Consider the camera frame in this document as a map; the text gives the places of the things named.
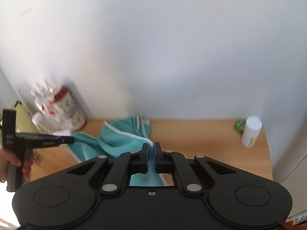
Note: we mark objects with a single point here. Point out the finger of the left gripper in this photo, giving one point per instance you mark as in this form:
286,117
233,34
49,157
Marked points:
67,139

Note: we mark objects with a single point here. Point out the yellow-green bag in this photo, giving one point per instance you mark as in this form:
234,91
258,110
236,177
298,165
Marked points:
23,118

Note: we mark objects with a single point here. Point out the teal towel white trim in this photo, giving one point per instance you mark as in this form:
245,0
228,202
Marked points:
117,137

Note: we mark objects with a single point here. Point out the white pill bottle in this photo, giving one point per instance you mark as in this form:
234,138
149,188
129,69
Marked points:
251,131

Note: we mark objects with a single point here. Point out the person's left hand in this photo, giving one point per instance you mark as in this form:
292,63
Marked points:
8,157

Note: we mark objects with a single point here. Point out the green round lid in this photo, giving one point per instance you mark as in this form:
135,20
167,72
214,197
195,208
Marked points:
239,125

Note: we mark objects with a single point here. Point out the crumpled clear plastic bottle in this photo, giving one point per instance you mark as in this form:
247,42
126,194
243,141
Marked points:
54,121

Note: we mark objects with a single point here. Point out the cream cup red lid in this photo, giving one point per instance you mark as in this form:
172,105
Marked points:
61,99

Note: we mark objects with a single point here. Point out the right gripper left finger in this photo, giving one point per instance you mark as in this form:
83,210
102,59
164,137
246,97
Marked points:
144,158

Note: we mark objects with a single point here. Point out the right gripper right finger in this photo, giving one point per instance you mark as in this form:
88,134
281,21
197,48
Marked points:
158,157

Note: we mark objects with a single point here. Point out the white folded paper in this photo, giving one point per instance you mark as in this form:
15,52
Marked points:
62,133

